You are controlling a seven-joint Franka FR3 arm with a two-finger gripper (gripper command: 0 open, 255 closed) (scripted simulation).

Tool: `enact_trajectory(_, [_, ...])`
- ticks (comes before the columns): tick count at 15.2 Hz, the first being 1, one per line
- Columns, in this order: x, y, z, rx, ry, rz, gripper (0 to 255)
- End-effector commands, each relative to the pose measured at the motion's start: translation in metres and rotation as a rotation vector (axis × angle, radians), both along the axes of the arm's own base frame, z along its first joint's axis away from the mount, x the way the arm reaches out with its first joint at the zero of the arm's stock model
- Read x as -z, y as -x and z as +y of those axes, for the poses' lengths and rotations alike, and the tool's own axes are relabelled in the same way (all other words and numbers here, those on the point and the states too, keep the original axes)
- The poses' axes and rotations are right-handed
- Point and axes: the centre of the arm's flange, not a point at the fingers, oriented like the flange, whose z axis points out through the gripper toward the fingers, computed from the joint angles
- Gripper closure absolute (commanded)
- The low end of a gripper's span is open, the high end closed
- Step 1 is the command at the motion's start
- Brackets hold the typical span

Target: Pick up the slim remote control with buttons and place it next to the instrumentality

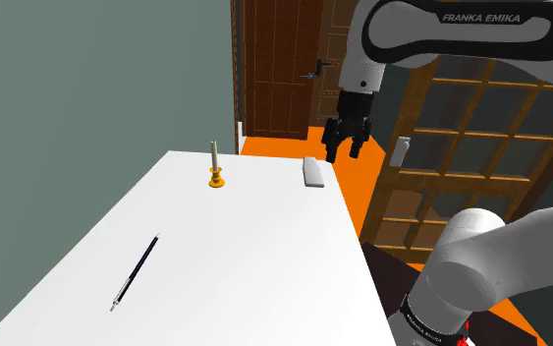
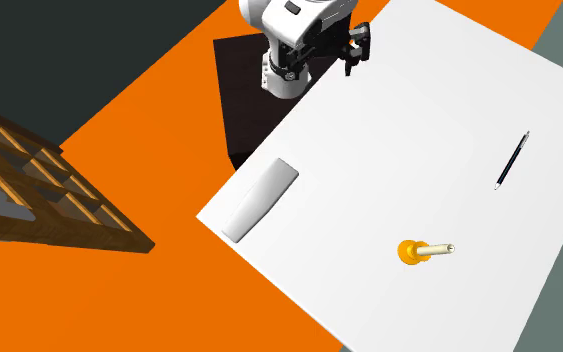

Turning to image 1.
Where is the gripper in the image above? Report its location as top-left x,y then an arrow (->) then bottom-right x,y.
321,88 -> 376,164

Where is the grey flat remote control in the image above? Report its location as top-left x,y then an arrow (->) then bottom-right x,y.
303,155 -> 326,189

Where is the brown wooden door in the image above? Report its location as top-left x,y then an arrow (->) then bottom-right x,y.
230,0 -> 359,155

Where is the wooden glazed door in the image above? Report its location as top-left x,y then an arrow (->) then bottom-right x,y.
358,53 -> 553,265

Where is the candle in gold holder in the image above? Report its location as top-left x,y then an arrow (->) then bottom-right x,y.
207,140 -> 226,189

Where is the black and silver pen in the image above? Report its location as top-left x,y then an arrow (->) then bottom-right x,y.
109,232 -> 161,314

